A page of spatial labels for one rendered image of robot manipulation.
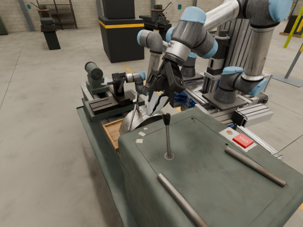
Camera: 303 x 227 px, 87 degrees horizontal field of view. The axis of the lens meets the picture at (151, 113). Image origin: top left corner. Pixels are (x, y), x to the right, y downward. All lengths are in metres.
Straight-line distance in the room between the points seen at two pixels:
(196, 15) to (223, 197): 0.55
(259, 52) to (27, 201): 2.42
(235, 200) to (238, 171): 0.11
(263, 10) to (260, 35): 0.11
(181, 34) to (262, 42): 0.52
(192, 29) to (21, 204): 2.26
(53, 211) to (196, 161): 1.74
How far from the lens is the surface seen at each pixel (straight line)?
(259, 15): 0.92
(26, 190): 2.43
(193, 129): 0.77
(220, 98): 1.20
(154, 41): 1.21
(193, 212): 0.52
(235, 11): 0.93
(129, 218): 1.30
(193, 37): 0.55
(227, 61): 1.41
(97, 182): 2.13
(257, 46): 0.98
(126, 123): 0.91
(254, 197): 0.63
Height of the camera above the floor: 1.75
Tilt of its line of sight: 36 degrees down
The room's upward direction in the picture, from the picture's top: straight up
